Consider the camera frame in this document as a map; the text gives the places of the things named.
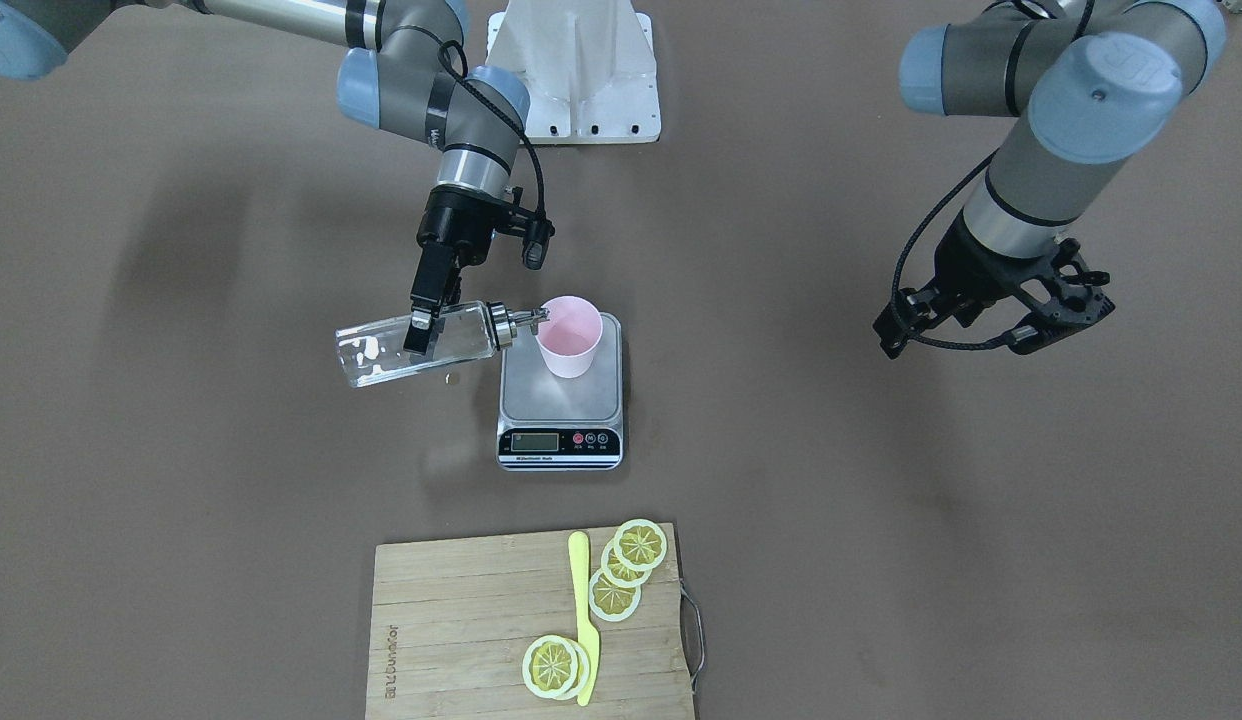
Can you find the lemon slice toy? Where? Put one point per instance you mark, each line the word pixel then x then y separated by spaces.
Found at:
pixel 556 668
pixel 640 545
pixel 610 602
pixel 619 574

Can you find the clear glass sauce bottle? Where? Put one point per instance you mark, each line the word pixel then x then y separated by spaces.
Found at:
pixel 398 347

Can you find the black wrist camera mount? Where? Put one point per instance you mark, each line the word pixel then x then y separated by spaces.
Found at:
pixel 535 231

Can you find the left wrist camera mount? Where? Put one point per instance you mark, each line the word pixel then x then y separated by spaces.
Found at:
pixel 1062 295

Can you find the silver kitchen scale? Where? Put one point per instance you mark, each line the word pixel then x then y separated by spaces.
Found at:
pixel 549 423

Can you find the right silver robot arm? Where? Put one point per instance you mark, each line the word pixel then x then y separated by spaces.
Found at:
pixel 405 72

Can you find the wooden cutting board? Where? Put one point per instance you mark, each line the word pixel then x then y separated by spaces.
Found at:
pixel 451 620

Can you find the pink plastic cup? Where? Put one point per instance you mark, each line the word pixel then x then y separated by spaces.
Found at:
pixel 569 335

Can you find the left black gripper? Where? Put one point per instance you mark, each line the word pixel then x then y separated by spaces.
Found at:
pixel 969 266

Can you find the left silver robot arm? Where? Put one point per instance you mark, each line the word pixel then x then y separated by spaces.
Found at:
pixel 1087 90

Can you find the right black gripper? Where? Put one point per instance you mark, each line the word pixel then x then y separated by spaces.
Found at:
pixel 457 225

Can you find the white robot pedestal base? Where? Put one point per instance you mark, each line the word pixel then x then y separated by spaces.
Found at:
pixel 590 68

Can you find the yellow plastic knife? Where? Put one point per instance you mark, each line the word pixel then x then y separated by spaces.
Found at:
pixel 580 560

